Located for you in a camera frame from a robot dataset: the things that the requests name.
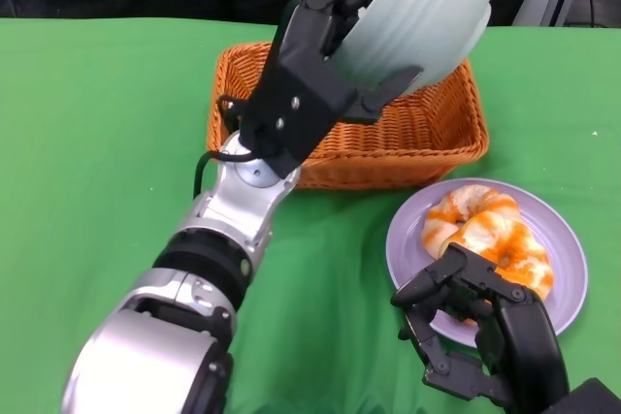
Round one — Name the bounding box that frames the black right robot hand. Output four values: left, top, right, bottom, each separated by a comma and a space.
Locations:
390, 242, 570, 414

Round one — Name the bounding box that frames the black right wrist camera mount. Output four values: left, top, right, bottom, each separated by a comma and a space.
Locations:
547, 377, 621, 414

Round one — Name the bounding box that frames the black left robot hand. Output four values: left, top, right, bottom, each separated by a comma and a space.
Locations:
278, 0, 423, 125

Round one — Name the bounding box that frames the orange striped bread roll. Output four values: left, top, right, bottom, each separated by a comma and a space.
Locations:
420, 184, 521, 260
439, 211, 555, 326

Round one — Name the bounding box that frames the pale green bowl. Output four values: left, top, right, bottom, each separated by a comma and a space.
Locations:
332, 0, 497, 98

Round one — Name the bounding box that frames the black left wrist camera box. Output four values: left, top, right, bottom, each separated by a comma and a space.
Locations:
240, 52, 360, 180

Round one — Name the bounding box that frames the orange wicker basket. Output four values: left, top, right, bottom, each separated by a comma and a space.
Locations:
207, 40, 490, 191

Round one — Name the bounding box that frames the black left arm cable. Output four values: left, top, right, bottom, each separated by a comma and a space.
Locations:
192, 93, 258, 200

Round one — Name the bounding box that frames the lavender plate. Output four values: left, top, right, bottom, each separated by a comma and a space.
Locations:
385, 177, 589, 350

